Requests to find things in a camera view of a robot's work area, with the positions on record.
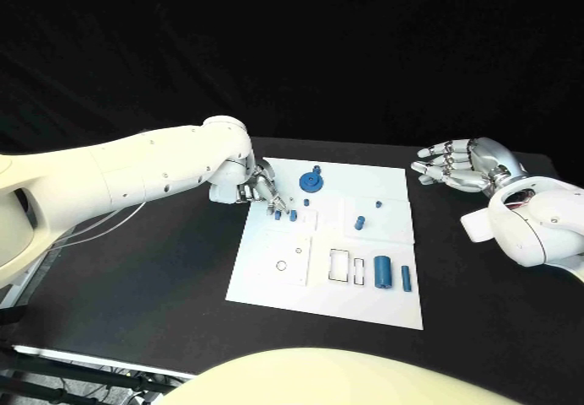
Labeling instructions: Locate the black metal frame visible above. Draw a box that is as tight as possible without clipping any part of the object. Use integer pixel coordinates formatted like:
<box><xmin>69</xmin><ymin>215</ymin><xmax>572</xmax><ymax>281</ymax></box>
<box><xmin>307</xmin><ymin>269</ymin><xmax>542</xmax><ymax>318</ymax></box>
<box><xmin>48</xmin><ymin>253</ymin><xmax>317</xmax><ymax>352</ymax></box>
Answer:
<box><xmin>0</xmin><ymin>348</ymin><xmax>183</xmax><ymax>405</ymax></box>

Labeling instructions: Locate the large blue cylinder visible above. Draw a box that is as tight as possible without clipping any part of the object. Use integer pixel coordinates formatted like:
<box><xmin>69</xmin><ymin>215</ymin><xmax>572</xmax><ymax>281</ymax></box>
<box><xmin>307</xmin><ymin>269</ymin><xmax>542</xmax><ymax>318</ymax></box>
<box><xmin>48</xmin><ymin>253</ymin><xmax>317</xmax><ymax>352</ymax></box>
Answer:
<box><xmin>372</xmin><ymin>255</ymin><xmax>394</xmax><ymax>289</ymax></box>

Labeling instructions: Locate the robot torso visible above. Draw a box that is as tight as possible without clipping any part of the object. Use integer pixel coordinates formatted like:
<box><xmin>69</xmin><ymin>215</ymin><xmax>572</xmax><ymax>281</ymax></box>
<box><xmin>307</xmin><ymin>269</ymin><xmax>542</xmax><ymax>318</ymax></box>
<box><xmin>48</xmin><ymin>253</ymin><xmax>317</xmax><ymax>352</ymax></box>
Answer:
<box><xmin>157</xmin><ymin>347</ymin><xmax>522</xmax><ymax>405</ymax></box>

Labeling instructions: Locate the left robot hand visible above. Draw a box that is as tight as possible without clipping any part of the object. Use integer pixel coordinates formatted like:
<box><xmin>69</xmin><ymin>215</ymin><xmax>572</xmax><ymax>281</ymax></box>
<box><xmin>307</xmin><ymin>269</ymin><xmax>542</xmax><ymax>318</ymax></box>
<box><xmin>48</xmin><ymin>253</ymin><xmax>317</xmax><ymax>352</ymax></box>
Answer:
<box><xmin>235</xmin><ymin>163</ymin><xmax>288</xmax><ymax>214</ymax></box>

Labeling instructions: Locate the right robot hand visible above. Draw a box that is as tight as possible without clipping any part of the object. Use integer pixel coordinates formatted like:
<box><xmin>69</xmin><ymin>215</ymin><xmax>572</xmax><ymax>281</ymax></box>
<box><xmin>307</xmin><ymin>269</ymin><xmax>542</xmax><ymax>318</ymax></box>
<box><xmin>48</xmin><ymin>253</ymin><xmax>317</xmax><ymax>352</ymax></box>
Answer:
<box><xmin>410</xmin><ymin>137</ymin><xmax>531</xmax><ymax>194</ymax></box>

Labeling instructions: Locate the blue gear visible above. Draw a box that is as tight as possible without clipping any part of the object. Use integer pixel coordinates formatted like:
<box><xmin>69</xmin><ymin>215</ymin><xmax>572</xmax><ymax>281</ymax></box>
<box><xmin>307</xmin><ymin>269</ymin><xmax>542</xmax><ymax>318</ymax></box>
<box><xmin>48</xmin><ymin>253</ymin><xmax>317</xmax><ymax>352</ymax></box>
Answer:
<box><xmin>298</xmin><ymin>172</ymin><xmax>327</xmax><ymax>193</ymax></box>

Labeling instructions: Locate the white task board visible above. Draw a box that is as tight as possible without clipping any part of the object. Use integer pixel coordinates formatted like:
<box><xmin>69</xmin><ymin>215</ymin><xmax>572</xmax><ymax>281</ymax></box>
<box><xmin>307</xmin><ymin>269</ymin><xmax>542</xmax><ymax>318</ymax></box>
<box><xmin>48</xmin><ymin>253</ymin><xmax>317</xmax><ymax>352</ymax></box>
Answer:
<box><xmin>225</xmin><ymin>157</ymin><xmax>424</xmax><ymax>331</ymax></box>

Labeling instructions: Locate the white cable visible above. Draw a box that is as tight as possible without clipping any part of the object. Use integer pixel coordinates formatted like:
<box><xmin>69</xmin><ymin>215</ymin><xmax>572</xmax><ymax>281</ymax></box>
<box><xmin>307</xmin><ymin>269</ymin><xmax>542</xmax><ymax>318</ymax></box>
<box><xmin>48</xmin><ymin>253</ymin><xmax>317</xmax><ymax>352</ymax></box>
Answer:
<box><xmin>45</xmin><ymin>202</ymin><xmax>149</xmax><ymax>252</ymax></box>
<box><xmin>53</xmin><ymin>202</ymin><xmax>143</xmax><ymax>245</ymax></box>

